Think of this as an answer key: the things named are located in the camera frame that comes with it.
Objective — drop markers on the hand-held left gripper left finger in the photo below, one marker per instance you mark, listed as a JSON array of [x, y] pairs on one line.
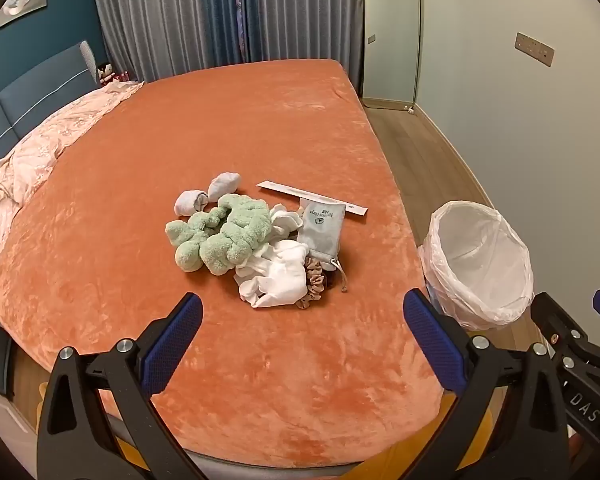
[[172, 345]]

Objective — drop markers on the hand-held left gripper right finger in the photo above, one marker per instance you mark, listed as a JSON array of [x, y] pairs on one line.
[[432, 340]]

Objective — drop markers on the waste bin with white liner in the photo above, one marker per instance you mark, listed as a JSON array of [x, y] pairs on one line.
[[480, 270]]

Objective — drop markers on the large white paper towel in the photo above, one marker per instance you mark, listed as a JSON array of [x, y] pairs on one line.
[[280, 275]]

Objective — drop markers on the beige satin scrunchie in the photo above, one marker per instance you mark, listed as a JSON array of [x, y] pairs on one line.
[[315, 285]]

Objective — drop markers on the green plush cloth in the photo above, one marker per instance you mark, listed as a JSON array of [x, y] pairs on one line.
[[230, 240]]

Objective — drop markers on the white rolled sock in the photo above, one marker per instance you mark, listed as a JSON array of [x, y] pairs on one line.
[[225, 186], [190, 204]]

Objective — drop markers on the white bedside cabinet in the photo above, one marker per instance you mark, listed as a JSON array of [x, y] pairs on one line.
[[0, 390]]

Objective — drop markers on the long white paper wrapper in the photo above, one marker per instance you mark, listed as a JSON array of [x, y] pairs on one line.
[[300, 194]]

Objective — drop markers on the pink floral quilt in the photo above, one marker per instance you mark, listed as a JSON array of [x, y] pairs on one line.
[[50, 150]]

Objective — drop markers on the orange plush bed blanket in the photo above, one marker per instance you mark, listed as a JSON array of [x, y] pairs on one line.
[[260, 130]]

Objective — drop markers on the red and white plush toy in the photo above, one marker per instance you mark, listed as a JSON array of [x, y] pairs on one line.
[[107, 74]]

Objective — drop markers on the blue padded headboard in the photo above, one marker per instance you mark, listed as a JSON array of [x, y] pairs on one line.
[[35, 90]]

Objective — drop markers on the gold framed standing mirror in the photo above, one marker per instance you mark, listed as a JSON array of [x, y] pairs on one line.
[[390, 35]]

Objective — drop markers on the grey curtain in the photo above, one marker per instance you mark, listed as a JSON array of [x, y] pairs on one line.
[[305, 10], [165, 15]]

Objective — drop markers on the bronze wall switch plate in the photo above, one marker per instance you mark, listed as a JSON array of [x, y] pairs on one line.
[[535, 49]]

